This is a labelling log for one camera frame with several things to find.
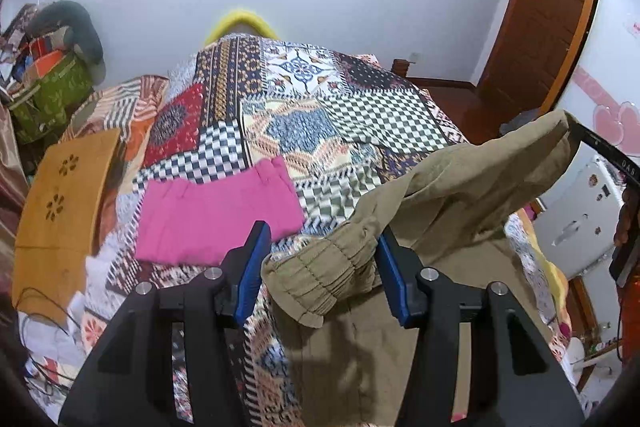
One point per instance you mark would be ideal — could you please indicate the pink heart wall sticker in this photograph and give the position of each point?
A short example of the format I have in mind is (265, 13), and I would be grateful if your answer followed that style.
(607, 117)

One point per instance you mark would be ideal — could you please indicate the olive khaki pants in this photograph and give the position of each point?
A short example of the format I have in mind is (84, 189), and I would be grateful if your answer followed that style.
(450, 207)

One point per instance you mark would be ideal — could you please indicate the pink folded garment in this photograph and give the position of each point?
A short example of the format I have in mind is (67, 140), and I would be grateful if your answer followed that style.
(215, 217)

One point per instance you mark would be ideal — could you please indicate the white refrigerator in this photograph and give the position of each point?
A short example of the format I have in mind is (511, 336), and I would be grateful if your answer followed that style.
(575, 217)

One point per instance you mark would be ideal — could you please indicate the striped brown curtain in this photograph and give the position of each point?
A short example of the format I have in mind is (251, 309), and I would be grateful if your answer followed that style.
(10, 177)

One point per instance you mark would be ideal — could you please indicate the grey plush pillow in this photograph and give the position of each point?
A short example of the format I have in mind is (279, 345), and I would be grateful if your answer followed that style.
(82, 27)

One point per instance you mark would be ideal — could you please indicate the patchwork printed bedspread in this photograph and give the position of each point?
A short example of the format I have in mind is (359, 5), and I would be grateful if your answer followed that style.
(350, 117)

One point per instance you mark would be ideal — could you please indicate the orange striped cloth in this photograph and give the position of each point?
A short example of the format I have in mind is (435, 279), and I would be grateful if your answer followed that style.
(120, 107)

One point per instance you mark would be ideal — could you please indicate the brown wooden door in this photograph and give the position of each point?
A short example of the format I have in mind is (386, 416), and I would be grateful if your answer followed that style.
(540, 32)

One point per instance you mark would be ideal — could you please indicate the person's right hand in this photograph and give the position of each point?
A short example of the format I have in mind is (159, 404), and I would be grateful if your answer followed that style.
(627, 217)

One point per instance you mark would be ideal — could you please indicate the wooden bed post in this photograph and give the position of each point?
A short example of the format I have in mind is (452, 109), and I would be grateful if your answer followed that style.
(400, 69)

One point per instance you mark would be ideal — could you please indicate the orange patterned box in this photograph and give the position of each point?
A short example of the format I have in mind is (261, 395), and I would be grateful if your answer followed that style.
(47, 57)

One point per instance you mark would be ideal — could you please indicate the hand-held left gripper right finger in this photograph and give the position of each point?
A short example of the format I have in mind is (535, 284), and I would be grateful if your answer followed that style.
(392, 277)

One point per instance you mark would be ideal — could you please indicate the green patterned bag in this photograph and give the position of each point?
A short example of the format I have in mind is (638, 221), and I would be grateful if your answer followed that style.
(50, 97)

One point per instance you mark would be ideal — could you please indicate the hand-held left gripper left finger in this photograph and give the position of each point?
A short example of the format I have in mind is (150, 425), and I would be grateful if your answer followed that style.
(252, 267)

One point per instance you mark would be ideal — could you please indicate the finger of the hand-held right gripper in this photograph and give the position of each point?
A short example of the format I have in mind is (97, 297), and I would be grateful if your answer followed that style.
(605, 152)

